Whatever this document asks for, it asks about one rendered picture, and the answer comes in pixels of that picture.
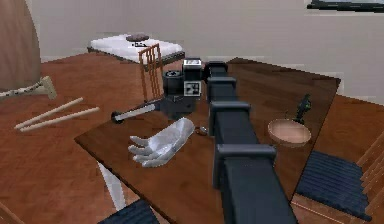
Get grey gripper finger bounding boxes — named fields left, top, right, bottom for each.
left=110, top=99, right=162, bottom=125

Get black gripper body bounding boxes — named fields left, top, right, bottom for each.
left=159, top=69, right=198, bottom=120

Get brown slatted wooden chair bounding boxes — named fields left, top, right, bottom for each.
left=137, top=42, right=165, bottom=103

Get small dark green statue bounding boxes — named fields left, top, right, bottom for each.
left=294, top=93, right=313, bottom=125

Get wooden chair blue cushion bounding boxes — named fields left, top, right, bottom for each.
left=289, top=129, right=384, bottom=224

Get small round dark object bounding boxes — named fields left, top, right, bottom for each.
left=194, top=125, right=210, bottom=136

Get white low bed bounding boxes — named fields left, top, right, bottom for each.
left=86, top=32, right=186, bottom=65

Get beige wooden stick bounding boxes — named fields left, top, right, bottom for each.
left=13, top=96, right=85, bottom=130
left=19, top=106, right=101, bottom=133

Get dark grey round cushion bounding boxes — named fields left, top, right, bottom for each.
left=125, top=32, right=151, bottom=43

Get brown wooden dining table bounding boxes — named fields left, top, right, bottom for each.
left=73, top=57, right=342, bottom=224

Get beige wedge-shaped piece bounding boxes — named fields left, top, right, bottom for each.
left=0, top=75, right=58, bottom=101

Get pink round bowl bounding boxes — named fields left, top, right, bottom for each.
left=267, top=118, right=313, bottom=148

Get large brown rounded shape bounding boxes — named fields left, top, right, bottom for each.
left=0, top=0, right=43, bottom=95

